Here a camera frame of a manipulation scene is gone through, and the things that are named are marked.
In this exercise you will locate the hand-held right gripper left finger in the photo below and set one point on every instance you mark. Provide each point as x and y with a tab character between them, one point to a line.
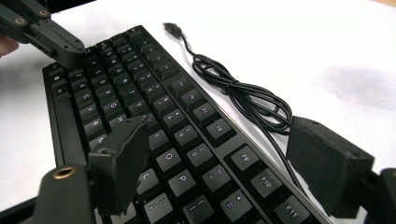
121	168

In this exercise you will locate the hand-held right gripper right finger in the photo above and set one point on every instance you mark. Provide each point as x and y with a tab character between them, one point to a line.
327	165

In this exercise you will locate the black computer keyboard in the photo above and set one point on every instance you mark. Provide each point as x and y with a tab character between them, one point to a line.
174	133

